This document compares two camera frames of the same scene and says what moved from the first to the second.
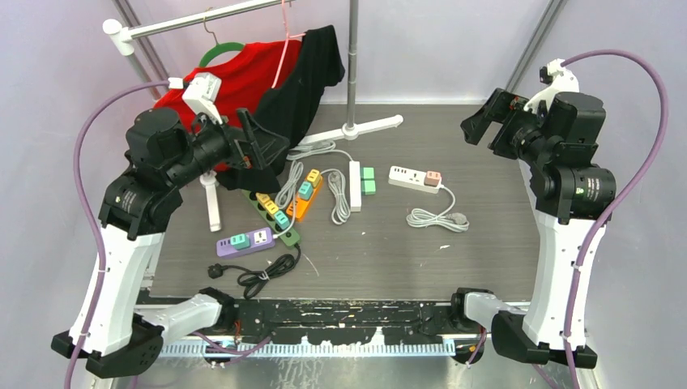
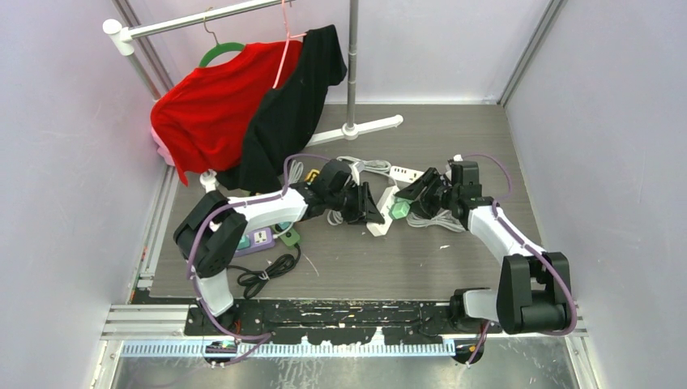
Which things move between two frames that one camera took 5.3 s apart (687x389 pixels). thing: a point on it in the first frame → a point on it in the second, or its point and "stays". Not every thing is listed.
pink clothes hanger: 285,45 stays
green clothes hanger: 218,49 stays
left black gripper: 263,147 → 364,207
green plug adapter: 366,173 → 399,208
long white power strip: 355,167 → 384,204
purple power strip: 259,240 stays
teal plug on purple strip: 241,241 stays
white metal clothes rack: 352,127 stays
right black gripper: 504,107 → 414,190
